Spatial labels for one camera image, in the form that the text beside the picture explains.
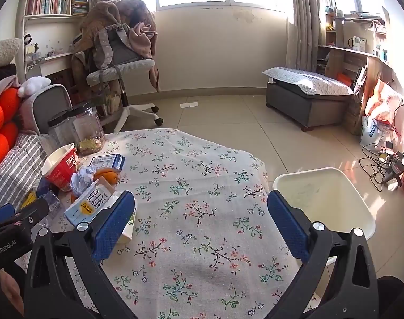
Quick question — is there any white carton orange label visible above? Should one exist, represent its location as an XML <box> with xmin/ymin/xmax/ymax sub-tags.
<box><xmin>64</xmin><ymin>181</ymin><xmax>118</xmax><ymax>230</ymax></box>

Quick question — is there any wooden desk shelf unit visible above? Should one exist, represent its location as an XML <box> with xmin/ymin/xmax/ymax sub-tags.
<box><xmin>316</xmin><ymin>7</ymin><xmax>404</xmax><ymax>135</ymax></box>

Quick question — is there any clear plastic jar black lid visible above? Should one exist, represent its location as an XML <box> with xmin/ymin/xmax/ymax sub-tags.
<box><xmin>47</xmin><ymin>106</ymin><xmax>106</xmax><ymax>157</ymax></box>

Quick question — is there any grey striped cloth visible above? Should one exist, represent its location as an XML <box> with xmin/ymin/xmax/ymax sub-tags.
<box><xmin>0</xmin><ymin>133</ymin><xmax>48</xmax><ymax>210</ymax></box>

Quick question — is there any blue white box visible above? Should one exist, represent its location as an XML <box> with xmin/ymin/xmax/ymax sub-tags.
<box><xmin>89</xmin><ymin>154</ymin><xmax>126</xmax><ymax>171</ymax></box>

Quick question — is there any pink cloth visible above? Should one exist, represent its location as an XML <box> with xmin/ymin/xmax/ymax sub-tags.
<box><xmin>129</xmin><ymin>22</ymin><xmax>158</xmax><ymax>60</ymax></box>

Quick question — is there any white plastic bin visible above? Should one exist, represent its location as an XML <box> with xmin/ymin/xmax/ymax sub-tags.
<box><xmin>273</xmin><ymin>167</ymin><xmax>376</xmax><ymax>266</ymax></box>

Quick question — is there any white bookshelf desk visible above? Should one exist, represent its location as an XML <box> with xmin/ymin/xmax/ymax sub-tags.
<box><xmin>14</xmin><ymin>0</ymin><xmax>90</xmax><ymax>83</ymax></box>

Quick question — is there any white plastic bag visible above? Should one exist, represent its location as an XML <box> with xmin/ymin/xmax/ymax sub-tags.
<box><xmin>359</xmin><ymin>116</ymin><xmax>386</xmax><ymax>150</ymax></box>

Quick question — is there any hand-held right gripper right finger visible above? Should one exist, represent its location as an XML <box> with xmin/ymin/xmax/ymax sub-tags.
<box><xmin>266</xmin><ymin>189</ymin><xmax>378</xmax><ymax>319</ymax></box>

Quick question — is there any tissue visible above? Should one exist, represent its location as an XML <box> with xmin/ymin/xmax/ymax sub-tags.
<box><xmin>70</xmin><ymin>167</ymin><xmax>96</xmax><ymax>196</ymax></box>

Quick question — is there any grey padded chair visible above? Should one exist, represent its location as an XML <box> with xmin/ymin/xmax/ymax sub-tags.
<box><xmin>21</xmin><ymin>84</ymin><xmax>73</xmax><ymax>135</ymax></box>

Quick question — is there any white green carton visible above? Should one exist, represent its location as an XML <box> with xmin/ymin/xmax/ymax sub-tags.
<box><xmin>116</xmin><ymin>204</ymin><xmax>137</xmax><ymax>245</ymax></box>

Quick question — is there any grey ottoman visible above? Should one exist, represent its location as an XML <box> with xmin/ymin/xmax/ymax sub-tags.
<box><xmin>266</xmin><ymin>76</ymin><xmax>350</xmax><ymax>132</ymax></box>

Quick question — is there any beige plush pillow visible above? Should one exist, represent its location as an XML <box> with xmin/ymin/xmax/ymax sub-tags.
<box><xmin>0</xmin><ymin>38</ymin><xmax>23</xmax><ymax>70</ymax></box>

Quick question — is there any orange white bag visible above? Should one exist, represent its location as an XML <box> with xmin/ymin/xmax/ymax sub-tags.
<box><xmin>364</xmin><ymin>80</ymin><xmax>403</xmax><ymax>123</ymax></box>

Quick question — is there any floral tablecloth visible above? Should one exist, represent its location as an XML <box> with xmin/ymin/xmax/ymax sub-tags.
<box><xmin>14</xmin><ymin>128</ymin><xmax>325</xmax><ymax>319</ymax></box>

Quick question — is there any beige curtain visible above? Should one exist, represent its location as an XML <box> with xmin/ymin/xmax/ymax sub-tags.
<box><xmin>288</xmin><ymin>0</ymin><xmax>332</xmax><ymax>72</ymax></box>

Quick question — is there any orange fruit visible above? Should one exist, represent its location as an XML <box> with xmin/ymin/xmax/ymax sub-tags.
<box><xmin>94</xmin><ymin>169</ymin><xmax>119</xmax><ymax>185</ymax></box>

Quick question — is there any brown blanket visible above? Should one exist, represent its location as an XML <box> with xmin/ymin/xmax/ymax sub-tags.
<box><xmin>71</xmin><ymin>0</ymin><xmax>161</xmax><ymax>90</ymax></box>

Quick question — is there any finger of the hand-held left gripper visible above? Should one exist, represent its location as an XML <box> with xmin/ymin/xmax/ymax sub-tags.
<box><xmin>0</xmin><ymin>198</ymin><xmax>50</xmax><ymax>230</ymax></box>

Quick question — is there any white plush toy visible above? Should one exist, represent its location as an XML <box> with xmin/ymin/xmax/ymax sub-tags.
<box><xmin>18</xmin><ymin>76</ymin><xmax>51</xmax><ymax>97</ymax></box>

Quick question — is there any orange cushion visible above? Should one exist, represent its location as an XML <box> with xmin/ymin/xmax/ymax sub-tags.
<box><xmin>0</xmin><ymin>88</ymin><xmax>21</xmax><ymax>170</ymax></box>

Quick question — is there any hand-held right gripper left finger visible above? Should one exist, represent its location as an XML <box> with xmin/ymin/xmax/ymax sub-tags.
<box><xmin>23</xmin><ymin>190</ymin><xmax>138</xmax><ymax>319</ymax></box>

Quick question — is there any tangle of black cables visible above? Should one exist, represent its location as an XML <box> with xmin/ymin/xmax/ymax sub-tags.
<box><xmin>359</xmin><ymin>141</ymin><xmax>404</xmax><ymax>192</ymax></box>

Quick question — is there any white grey office chair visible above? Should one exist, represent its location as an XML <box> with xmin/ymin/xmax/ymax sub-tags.
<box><xmin>86</xmin><ymin>23</ymin><xmax>164</xmax><ymax>133</ymax></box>

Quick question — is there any red paper cup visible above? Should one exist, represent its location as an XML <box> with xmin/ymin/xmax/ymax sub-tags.
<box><xmin>41</xmin><ymin>143</ymin><xmax>80</xmax><ymax>191</ymax></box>

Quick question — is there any row of colourful books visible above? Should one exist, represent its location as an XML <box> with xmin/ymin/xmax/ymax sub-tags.
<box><xmin>25</xmin><ymin>0</ymin><xmax>73</xmax><ymax>15</ymax></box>

